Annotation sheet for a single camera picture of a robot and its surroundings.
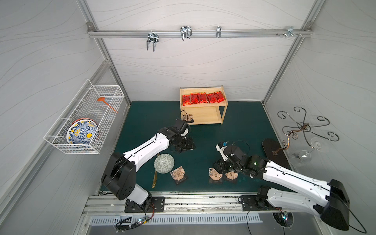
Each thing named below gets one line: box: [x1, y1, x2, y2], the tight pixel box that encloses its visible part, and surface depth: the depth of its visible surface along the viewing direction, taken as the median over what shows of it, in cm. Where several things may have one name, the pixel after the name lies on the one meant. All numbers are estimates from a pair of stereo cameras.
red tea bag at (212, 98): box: [206, 93, 218, 104], surface depth 94 cm
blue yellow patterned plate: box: [66, 117, 99, 145], surface depth 62 cm
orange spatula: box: [96, 96, 119, 114], surface depth 80 cm
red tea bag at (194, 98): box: [189, 92, 200, 104], surface depth 95 cm
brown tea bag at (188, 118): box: [181, 110, 194, 123], surface depth 110 cm
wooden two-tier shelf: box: [179, 85, 229, 126], surface depth 98 cm
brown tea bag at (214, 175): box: [208, 167, 223, 181], surface depth 84 cm
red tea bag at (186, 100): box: [182, 94, 192, 107], surface depth 92 cm
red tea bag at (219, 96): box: [213, 91, 226, 103], surface depth 94 cm
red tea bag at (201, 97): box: [196, 92, 209, 104], surface depth 94 cm
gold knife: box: [151, 152, 161, 189], surface depth 84 cm
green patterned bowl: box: [153, 153, 175, 174], surface depth 88 cm
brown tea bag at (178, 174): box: [170, 165, 186, 181], surface depth 86 cm
